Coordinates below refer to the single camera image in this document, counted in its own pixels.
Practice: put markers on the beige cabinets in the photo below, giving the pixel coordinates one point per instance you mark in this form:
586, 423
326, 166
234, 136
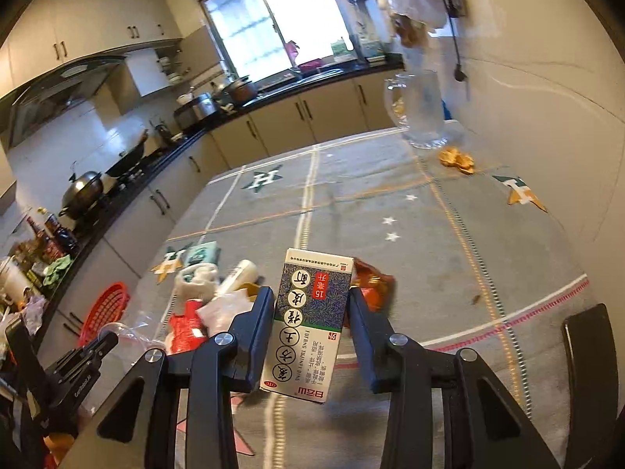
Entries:
88, 24
302, 117

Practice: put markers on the green cloth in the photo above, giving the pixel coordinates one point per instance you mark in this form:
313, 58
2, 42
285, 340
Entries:
57, 271

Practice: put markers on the red crumpled wrapper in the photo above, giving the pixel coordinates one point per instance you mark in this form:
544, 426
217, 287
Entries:
185, 327

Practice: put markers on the beige upper cabinets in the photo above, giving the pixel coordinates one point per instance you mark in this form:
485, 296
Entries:
88, 24

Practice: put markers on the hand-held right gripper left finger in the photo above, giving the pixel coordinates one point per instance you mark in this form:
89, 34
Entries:
261, 322

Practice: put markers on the teal tissue packet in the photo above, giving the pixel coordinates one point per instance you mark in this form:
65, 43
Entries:
202, 254

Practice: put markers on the white plastic bottle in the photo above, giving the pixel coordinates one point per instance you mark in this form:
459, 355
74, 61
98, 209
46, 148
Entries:
237, 276

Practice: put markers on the brown cooking pot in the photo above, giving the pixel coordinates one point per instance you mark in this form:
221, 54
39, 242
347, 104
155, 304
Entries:
241, 90

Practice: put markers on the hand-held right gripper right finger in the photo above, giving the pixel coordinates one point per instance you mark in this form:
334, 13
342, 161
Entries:
359, 322

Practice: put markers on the white crumpled cloth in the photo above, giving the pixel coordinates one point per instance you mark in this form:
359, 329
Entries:
195, 281

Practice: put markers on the white crumpled tissue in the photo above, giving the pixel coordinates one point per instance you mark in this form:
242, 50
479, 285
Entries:
222, 310

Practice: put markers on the orange peel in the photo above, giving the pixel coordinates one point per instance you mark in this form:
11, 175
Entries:
456, 160

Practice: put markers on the kitchen window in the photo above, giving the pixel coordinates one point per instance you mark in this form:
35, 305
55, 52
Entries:
273, 14

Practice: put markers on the white and blue medicine box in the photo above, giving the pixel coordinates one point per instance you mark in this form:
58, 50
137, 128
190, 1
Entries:
307, 322

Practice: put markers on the clear plastic bag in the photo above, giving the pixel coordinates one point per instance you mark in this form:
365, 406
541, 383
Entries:
132, 334

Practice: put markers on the group of sauce bottles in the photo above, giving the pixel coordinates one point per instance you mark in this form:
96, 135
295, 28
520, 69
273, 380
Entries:
51, 234

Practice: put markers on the black range hood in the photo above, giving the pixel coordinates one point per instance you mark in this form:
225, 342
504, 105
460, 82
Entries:
53, 88

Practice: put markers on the steel lidded wok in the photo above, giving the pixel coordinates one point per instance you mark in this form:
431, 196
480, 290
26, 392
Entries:
83, 190

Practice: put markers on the beige lower cabinets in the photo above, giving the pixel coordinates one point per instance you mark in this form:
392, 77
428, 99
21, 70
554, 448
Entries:
302, 117

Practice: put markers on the red snack packet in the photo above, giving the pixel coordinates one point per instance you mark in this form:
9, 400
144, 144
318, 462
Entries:
376, 283

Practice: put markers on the black wok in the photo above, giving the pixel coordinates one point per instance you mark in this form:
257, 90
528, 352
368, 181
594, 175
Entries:
129, 156

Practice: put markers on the steel rice cooker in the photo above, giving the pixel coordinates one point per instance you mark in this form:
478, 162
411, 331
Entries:
198, 110

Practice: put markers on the grey printed tablecloth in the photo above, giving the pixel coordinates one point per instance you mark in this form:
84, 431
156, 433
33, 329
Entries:
390, 205

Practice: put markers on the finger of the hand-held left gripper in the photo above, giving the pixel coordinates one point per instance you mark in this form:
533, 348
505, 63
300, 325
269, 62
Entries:
104, 344

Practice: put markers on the white jug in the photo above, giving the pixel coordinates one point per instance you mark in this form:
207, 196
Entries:
12, 281

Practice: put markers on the glass mug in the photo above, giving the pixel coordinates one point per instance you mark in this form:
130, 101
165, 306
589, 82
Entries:
425, 107

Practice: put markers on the red plastic basket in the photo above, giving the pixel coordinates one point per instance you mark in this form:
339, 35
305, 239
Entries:
105, 310

